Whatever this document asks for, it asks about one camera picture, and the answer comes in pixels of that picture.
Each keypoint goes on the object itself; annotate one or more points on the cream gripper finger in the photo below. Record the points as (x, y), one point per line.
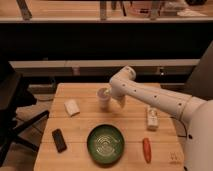
(107, 91)
(122, 102)

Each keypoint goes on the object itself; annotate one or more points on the white sponge block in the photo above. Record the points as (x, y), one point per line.
(71, 107)

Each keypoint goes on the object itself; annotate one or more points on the black smartphone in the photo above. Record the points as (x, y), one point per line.
(59, 140)

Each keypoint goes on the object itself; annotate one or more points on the orange carrot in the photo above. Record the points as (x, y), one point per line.
(147, 150)

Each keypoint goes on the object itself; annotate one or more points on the green bowl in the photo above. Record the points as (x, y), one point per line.
(105, 144)

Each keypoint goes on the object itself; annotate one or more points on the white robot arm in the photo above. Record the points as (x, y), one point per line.
(195, 112)

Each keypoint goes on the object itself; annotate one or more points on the black office chair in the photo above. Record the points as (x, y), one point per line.
(14, 94)

